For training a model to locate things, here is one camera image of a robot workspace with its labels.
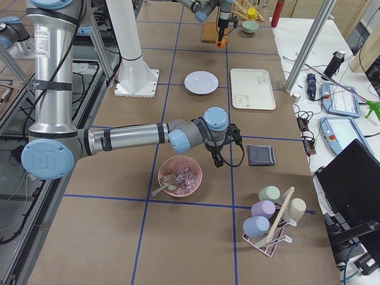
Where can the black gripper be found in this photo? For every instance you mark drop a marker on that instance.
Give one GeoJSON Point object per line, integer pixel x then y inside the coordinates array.
{"type": "Point", "coordinates": [213, 149]}
{"type": "Point", "coordinates": [222, 18]}

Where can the orange mandarin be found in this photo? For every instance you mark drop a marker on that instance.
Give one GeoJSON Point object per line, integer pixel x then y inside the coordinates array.
{"type": "Point", "coordinates": [220, 44]}

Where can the white round plate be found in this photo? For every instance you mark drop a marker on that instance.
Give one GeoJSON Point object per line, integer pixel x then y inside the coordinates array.
{"type": "Point", "coordinates": [201, 82]}

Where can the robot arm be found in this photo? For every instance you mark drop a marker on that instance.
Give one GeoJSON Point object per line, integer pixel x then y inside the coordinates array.
{"type": "Point", "coordinates": [202, 10]}
{"type": "Point", "coordinates": [55, 144]}

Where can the cream bear tray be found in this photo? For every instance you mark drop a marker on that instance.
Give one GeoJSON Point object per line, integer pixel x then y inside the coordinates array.
{"type": "Point", "coordinates": [252, 89]}

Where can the wooden cutting board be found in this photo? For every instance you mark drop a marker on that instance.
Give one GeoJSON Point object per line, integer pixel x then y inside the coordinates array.
{"type": "Point", "coordinates": [210, 34]}

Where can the wooden cup rack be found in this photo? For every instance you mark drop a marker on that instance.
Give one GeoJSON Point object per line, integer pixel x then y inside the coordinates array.
{"type": "Point", "coordinates": [240, 7]}

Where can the light green bowl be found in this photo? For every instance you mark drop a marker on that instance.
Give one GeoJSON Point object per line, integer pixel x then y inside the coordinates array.
{"type": "Point", "coordinates": [250, 27]}

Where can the yellow cup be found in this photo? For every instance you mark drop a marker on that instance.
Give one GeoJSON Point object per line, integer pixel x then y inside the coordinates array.
{"type": "Point", "coordinates": [252, 13]}

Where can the clear ice cubes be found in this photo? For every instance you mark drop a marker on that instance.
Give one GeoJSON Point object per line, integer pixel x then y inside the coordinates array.
{"type": "Point", "coordinates": [186, 179]}

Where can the pink bowl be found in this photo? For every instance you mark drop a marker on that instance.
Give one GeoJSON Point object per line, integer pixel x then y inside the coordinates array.
{"type": "Point", "coordinates": [173, 163]}

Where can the folded grey cloth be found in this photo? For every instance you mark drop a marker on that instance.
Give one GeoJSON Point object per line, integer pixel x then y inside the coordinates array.
{"type": "Point", "coordinates": [261, 155]}

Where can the metal scoop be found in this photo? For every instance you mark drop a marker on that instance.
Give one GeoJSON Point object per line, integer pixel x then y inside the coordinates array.
{"type": "Point", "coordinates": [168, 183]}

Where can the red bottle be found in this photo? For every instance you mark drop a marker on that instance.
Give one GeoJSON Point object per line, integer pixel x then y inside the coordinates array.
{"type": "Point", "coordinates": [277, 13]}

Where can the green cup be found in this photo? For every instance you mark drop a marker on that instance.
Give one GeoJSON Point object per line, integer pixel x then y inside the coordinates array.
{"type": "Point", "coordinates": [271, 193]}

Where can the purple cup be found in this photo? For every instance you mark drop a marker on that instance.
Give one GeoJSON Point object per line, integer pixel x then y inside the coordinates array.
{"type": "Point", "coordinates": [264, 208]}

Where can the blue cup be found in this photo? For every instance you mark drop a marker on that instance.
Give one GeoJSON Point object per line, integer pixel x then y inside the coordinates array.
{"type": "Point", "coordinates": [256, 226]}

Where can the beige cup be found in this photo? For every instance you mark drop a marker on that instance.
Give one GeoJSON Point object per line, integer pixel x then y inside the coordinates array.
{"type": "Point", "coordinates": [294, 210]}

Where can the white cup rack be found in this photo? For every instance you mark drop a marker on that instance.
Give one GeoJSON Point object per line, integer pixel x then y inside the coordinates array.
{"type": "Point", "coordinates": [268, 242]}

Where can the folded dark umbrella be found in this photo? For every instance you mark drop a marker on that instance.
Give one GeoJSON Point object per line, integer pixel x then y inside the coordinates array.
{"type": "Point", "coordinates": [311, 86]}

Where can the black water bottle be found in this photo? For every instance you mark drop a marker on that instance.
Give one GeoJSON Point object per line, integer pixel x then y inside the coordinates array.
{"type": "Point", "coordinates": [333, 66]}

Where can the blue teach pendant near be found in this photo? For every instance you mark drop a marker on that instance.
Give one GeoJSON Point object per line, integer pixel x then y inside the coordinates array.
{"type": "Point", "coordinates": [339, 132]}

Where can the blue teach pendant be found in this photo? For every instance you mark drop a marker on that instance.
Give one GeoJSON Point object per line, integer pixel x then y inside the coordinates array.
{"type": "Point", "coordinates": [338, 101]}
{"type": "Point", "coordinates": [339, 132]}

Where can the blue teach pendant far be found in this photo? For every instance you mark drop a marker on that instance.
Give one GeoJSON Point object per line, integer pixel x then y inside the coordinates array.
{"type": "Point", "coordinates": [338, 101]}

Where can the black monitor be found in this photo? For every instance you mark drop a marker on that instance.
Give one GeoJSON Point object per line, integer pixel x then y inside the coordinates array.
{"type": "Point", "coordinates": [351, 185]}

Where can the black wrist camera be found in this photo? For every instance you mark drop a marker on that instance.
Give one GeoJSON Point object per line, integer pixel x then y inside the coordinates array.
{"type": "Point", "coordinates": [233, 134]}
{"type": "Point", "coordinates": [234, 22]}

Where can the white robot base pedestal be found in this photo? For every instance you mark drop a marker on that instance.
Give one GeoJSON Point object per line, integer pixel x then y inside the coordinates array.
{"type": "Point", "coordinates": [135, 78]}

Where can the aluminium frame post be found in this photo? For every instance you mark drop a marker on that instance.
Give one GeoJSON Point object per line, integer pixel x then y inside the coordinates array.
{"type": "Point", "coordinates": [309, 42]}

